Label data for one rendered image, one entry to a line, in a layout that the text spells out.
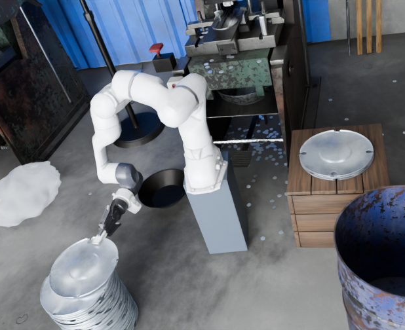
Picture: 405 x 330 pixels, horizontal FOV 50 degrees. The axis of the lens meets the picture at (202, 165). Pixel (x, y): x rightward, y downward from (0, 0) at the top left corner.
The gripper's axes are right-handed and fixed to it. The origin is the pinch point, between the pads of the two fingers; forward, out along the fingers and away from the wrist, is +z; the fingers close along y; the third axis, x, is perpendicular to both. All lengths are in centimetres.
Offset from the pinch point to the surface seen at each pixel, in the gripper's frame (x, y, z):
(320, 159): 85, 5, -46
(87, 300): 9.2, -1.1, 27.5
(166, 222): 6.0, -31.5, -36.6
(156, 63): 7, 37, -79
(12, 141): -112, -5, -72
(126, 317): 14.3, -22.1, 21.6
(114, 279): 13.8, -3.9, 16.0
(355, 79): 91, -31, -166
